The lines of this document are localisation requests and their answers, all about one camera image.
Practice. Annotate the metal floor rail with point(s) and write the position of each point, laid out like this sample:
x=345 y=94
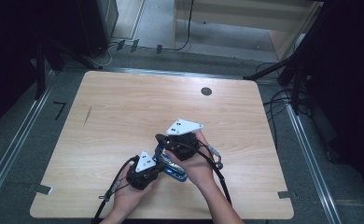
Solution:
x=310 y=161
x=170 y=73
x=15 y=146

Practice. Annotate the dark computer cabinet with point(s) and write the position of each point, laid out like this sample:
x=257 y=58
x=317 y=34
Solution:
x=93 y=25

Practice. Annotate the person's right hand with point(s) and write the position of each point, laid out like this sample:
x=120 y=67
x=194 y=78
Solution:
x=198 y=168

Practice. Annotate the black metal stand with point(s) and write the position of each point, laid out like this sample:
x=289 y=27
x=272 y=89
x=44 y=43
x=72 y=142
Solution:
x=296 y=90
x=40 y=71

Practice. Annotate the grey tape strip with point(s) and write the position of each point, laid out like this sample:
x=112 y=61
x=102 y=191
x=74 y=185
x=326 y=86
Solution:
x=41 y=188
x=284 y=195

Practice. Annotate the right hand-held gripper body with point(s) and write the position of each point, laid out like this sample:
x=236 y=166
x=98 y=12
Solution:
x=183 y=127

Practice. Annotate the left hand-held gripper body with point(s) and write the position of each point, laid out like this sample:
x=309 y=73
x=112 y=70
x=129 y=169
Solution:
x=144 y=163

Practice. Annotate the dark round table grommet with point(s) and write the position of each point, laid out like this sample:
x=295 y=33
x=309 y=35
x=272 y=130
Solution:
x=206 y=91

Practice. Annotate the black curtain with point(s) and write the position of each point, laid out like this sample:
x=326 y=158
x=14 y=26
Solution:
x=6 y=46
x=351 y=77

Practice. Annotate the person's left hand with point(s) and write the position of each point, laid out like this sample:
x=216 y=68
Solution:
x=127 y=199

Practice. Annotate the light wooden furniture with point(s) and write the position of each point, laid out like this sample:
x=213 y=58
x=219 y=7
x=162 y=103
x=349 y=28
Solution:
x=233 y=12

